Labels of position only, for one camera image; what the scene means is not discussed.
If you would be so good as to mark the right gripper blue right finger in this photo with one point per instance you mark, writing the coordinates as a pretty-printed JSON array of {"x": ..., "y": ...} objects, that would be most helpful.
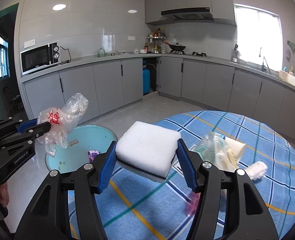
[{"x": 247, "y": 216}]

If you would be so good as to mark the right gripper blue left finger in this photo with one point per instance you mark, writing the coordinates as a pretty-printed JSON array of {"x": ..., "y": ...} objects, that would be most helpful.
[{"x": 47, "y": 216}]

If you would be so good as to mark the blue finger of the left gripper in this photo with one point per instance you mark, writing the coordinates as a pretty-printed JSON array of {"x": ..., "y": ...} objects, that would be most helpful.
[
  {"x": 39, "y": 130},
  {"x": 26, "y": 125}
]

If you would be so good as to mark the clear plastic bag red print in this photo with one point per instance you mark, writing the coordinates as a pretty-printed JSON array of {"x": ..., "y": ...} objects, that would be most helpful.
[{"x": 63, "y": 121}]

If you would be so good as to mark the pink plastic wrapper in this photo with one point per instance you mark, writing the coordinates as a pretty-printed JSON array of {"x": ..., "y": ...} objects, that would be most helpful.
[{"x": 192, "y": 204}]

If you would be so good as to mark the white foam block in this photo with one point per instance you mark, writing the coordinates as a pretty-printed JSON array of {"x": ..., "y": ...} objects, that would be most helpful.
[{"x": 148, "y": 150}]

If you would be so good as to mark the teal round trash bin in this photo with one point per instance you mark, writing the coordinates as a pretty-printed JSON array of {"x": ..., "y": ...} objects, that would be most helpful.
[{"x": 82, "y": 140}]

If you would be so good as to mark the grey lower kitchen cabinets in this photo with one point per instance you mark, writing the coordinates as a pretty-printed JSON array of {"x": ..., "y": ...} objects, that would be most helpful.
[{"x": 116, "y": 81}]

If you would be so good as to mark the kitchen sink faucet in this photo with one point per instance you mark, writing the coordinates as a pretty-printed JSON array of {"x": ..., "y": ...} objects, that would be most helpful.
[{"x": 264, "y": 66}]

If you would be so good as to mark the person left hand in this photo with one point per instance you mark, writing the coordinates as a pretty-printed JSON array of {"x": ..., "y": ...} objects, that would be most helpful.
[{"x": 4, "y": 195}]

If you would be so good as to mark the crumpled white tissue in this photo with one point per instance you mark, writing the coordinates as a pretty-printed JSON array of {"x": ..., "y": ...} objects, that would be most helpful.
[{"x": 256, "y": 170}]

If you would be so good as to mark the white microwave oven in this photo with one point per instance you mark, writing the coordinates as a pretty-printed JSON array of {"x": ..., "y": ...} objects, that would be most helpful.
[{"x": 39, "y": 58}]

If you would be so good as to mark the white paper cup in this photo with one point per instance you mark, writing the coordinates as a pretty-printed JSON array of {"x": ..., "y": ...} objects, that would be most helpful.
[{"x": 238, "y": 148}]

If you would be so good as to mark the purple candy wrapper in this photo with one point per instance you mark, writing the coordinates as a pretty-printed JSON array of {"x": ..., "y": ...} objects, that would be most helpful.
[{"x": 92, "y": 155}]

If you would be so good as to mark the bundled plastic packet rubber band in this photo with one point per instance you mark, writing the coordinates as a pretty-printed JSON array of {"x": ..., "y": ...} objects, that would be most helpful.
[{"x": 215, "y": 149}]

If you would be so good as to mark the blue plaid tablecloth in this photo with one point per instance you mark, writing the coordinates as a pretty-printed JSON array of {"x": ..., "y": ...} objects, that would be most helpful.
[{"x": 133, "y": 207}]

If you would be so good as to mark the blue water filter tank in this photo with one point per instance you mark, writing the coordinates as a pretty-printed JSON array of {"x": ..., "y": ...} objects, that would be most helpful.
[{"x": 146, "y": 81}]

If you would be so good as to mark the white plastic basin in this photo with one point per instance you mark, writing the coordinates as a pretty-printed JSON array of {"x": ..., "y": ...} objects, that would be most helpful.
[{"x": 287, "y": 77}]

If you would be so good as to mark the spice rack with bottles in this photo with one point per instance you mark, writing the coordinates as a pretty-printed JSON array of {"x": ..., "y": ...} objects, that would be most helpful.
[{"x": 153, "y": 44}]

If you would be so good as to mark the utensil holder jar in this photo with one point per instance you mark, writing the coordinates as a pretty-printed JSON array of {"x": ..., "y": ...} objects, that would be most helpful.
[{"x": 235, "y": 54}]

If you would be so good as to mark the black wok pan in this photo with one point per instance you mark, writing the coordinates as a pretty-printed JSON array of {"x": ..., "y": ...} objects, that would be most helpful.
[{"x": 174, "y": 47}]

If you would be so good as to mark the black range hood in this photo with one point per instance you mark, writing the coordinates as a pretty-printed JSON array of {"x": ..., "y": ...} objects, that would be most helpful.
[{"x": 195, "y": 14}]

